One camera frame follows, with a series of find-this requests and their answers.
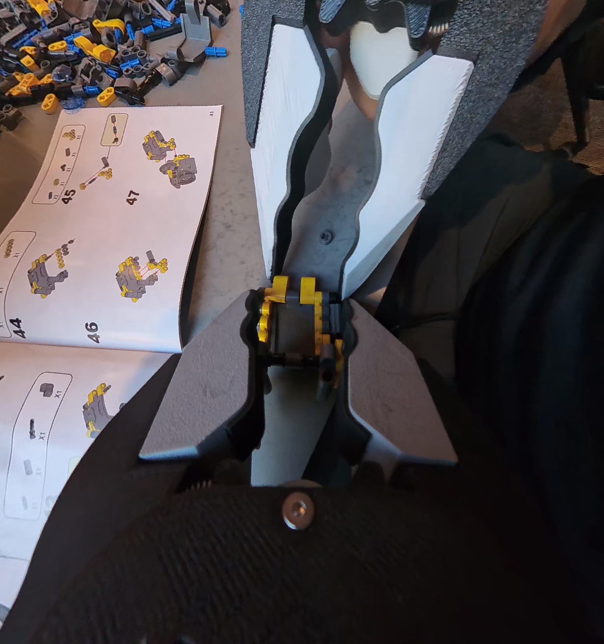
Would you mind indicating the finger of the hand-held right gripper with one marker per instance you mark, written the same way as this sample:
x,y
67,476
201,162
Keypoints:
x,y
417,136
286,100

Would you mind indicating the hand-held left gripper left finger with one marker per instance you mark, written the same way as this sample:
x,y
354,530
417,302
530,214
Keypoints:
x,y
206,392

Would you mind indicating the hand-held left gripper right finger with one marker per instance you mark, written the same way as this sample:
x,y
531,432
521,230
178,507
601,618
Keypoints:
x,y
392,397

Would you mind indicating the yellow grey brick frame assembly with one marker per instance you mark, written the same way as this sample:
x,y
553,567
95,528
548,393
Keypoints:
x,y
294,327

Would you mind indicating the person's right hand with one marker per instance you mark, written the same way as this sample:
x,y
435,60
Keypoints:
x,y
364,103

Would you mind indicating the black office chair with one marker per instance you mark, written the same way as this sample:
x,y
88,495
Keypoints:
x,y
578,110

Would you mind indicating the white building instruction booklet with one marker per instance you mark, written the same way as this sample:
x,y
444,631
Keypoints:
x,y
171,226

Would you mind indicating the pile of small toy bricks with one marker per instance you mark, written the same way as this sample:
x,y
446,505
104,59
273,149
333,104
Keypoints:
x,y
80,50

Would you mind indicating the large grey bracket brick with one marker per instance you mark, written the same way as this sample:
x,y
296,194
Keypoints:
x,y
193,30

